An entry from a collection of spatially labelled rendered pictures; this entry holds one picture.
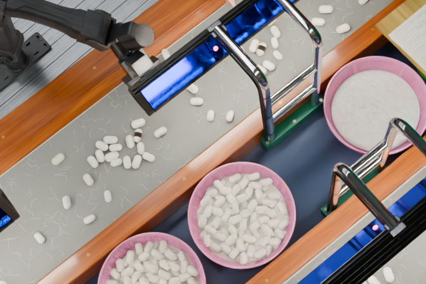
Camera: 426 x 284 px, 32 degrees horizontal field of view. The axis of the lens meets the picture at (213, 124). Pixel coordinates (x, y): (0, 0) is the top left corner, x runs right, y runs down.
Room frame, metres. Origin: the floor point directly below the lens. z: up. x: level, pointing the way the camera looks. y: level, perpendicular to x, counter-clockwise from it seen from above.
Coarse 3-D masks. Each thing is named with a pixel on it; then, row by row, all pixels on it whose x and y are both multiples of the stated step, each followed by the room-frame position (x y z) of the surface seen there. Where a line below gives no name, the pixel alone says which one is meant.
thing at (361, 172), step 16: (400, 128) 0.38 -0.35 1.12; (384, 144) 0.40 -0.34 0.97; (416, 144) 0.34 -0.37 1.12; (368, 160) 0.38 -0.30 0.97; (384, 160) 0.39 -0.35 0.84; (336, 176) 0.35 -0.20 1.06; (352, 176) 0.32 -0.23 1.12; (368, 176) 0.40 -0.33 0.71; (336, 192) 0.34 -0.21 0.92; (352, 192) 0.37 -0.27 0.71; (368, 192) 0.28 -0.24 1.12; (336, 208) 0.34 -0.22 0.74; (368, 208) 0.25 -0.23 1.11; (384, 208) 0.24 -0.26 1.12; (384, 224) 0.21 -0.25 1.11; (400, 224) 0.20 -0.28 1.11
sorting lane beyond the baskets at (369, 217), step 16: (416, 176) 0.35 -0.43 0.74; (400, 192) 0.33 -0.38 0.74; (336, 240) 0.27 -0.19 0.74; (416, 240) 0.21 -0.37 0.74; (320, 256) 0.25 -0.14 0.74; (400, 256) 0.18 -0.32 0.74; (416, 256) 0.17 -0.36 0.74; (304, 272) 0.22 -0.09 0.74; (400, 272) 0.15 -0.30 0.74; (416, 272) 0.14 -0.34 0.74
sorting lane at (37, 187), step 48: (240, 0) 0.97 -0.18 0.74; (336, 0) 0.88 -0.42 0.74; (384, 0) 0.83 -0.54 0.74; (288, 48) 0.79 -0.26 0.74; (192, 96) 0.75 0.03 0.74; (240, 96) 0.70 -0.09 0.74; (48, 144) 0.76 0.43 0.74; (144, 144) 0.67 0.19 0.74; (192, 144) 0.62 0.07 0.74; (48, 192) 0.63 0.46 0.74; (96, 192) 0.59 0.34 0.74; (144, 192) 0.54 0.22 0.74; (0, 240) 0.55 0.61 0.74; (48, 240) 0.51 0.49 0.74
